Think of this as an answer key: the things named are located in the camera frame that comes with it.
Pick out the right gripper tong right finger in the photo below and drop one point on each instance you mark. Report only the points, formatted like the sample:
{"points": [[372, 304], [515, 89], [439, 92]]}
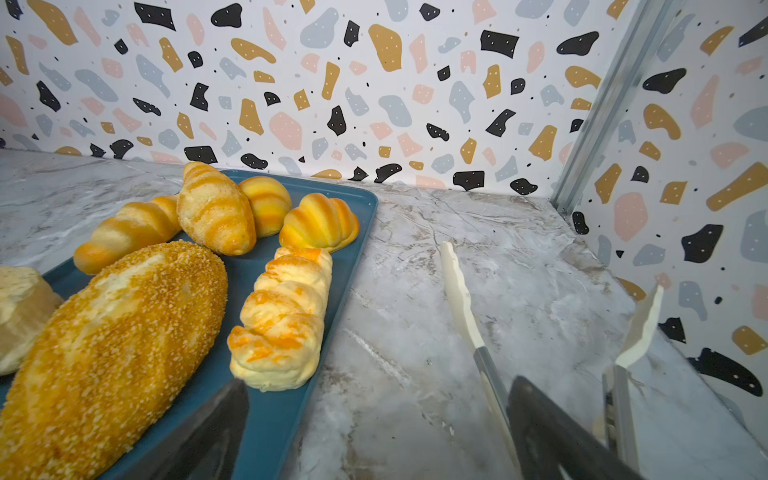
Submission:
{"points": [[617, 413]]}

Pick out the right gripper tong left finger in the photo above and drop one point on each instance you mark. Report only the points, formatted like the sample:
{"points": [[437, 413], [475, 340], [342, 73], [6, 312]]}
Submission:
{"points": [[497, 392]]}

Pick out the large sesame bread loaf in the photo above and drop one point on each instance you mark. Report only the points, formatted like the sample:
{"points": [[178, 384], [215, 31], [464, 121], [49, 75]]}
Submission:
{"points": [[111, 362]]}

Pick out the pale crumbly bread roll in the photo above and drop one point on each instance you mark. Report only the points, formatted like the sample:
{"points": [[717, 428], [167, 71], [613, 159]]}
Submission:
{"points": [[27, 304]]}

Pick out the braided twist bread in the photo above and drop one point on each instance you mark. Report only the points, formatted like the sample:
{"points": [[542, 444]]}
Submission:
{"points": [[277, 346]]}

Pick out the teal plastic tray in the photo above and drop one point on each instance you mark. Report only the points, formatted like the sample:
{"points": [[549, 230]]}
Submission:
{"points": [[217, 427]]}

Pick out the shell shaped striped bun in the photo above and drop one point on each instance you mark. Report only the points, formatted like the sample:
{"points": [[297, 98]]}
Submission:
{"points": [[319, 222]]}

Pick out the round striped bun behind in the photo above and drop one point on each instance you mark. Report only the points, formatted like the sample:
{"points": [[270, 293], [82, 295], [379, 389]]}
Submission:
{"points": [[270, 203]]}

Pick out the large striped croissant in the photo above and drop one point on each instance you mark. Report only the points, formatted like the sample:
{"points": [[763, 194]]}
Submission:
{"points": [[214, 211]]}

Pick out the small striped croissant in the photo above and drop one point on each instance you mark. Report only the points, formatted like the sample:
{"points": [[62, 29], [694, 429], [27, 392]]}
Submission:
{"points": [[135, 226]]}

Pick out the right aluminium corner post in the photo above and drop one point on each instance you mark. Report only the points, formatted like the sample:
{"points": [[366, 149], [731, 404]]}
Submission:
{"points": [[646, 30]]}

